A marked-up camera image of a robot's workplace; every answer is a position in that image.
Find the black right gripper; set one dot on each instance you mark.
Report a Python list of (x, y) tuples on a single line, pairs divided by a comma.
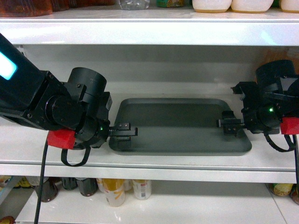
[(263, 119)]

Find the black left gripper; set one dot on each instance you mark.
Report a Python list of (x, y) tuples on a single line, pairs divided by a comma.
[(94, 132)]

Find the grey metal tray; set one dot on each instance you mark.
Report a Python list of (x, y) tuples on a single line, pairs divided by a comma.
[(177, 126)]

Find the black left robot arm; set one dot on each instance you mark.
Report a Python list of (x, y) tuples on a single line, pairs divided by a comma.
[(74, 112)]

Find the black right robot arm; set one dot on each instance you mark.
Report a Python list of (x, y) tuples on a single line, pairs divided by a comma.
[(267, 101)]

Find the yellow white bottle lower shelf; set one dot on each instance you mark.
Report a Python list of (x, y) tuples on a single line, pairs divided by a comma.
[(114, 191)]

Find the white labelled bottle lower shelf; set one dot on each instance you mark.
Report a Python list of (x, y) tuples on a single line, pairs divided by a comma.
[(142, 189)]

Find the dark cola bottle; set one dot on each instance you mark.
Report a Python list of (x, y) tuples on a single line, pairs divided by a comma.
[(87, 186)]

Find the white middle shelf board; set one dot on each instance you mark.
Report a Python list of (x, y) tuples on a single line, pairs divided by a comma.
[(21, 151)]

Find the white shelf board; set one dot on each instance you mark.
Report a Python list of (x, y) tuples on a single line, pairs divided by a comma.
[(21, 151), (154, 27)]

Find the white upper shelf board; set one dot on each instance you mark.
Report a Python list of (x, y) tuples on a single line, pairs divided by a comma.
[(154, 27)]

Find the white drink bottle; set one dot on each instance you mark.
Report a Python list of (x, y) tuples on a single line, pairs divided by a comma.
[(211, 6), (290, 6), (251, 6)]

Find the clear water bottle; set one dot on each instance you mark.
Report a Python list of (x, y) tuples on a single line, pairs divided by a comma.
[(134, 4)]

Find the red left wrist camera mount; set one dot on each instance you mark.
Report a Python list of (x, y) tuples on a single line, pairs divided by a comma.
[(63, 138)]

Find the red wrist camera mount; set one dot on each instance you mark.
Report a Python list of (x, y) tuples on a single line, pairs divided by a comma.
[(63, 138), (290, 126)]

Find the red right wrist camera mount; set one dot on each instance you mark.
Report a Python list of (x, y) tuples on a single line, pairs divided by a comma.
[(290, 126)]

